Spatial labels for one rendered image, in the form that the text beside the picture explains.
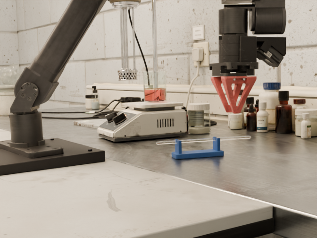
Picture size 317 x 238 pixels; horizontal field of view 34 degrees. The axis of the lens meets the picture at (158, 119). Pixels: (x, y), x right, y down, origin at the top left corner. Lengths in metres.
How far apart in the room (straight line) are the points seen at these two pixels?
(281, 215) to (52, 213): 0.29
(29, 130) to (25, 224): 0.43
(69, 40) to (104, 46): 1.50
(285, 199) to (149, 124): 0.63
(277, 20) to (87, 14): 0.36
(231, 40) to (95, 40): 1.64
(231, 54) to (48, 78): 0.35
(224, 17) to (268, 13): 0.08
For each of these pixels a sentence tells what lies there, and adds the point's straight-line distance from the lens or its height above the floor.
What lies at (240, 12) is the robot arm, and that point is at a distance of 1.02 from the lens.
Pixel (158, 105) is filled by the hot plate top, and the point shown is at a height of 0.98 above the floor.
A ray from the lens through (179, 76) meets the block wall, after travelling 1.98.
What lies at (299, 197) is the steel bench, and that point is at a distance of 0.72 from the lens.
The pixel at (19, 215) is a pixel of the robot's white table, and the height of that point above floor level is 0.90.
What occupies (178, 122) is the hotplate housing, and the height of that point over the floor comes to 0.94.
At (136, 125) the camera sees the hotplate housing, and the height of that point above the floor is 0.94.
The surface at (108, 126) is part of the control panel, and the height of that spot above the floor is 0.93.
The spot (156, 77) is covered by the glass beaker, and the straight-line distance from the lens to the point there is 1.33.
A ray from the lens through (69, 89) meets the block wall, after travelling 2.92.
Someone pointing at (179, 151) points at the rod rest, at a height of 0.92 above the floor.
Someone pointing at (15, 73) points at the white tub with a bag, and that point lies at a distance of 2.19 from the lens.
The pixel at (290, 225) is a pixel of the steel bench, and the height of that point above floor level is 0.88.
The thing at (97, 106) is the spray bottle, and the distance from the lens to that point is 2.37.
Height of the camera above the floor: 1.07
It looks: 5 degrees down
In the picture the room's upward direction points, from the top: 2 degrees counter-clockwise
